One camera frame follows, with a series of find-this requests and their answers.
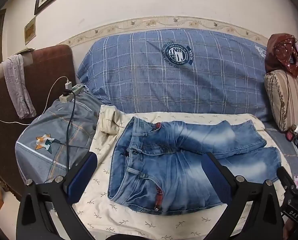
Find beige striped cushion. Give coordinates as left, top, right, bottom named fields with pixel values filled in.
left=264, top=66, right=298, bottom=132

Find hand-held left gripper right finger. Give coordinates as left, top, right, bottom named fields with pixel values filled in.
left=201, top=152, right=285, bottom=240

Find brown headboard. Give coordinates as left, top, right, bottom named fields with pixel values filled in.
left=0, top=44, right=77, bottom=200

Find brown red patterned cloth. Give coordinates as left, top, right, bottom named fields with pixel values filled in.
left=265, top=33, right=298, bottom=78

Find blue denim pants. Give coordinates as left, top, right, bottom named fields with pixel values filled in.
left=108, top=117, right=282, bottom=215

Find small red object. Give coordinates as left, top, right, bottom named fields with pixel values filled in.
left=285, top=130, right=298, bottom=143

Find cream leaf-print blanket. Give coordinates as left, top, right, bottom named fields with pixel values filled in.
left=71, top=104, right=287, bottom=240

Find black cable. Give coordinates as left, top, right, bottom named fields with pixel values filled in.
left=64, top=88, right=77, bottom=173

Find small framed picture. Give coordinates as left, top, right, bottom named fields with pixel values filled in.
left=24, top=16, right=37, bottom=45

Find white power strip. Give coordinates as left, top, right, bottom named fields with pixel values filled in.
left=59, top=84, right=86, bottom=103

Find pale purple cloth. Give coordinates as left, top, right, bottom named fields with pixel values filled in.
left=2, top=54, right=37, bottom=119

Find white cable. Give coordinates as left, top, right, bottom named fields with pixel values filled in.
left=0, top=76, right=68, bottom=125

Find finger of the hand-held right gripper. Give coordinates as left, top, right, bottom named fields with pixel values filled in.
left=276, top=166, right=294, bottom=193

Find grey star-print pillow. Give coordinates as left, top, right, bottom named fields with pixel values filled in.
left=15, top=90, right=102, bottom=184

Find blue plaid pillow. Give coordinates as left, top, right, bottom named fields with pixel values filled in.
left=76, top=27, right=273, bottom=123

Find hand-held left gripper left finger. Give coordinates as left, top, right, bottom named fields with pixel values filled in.
left=16, top=152, right=98, bottom=240

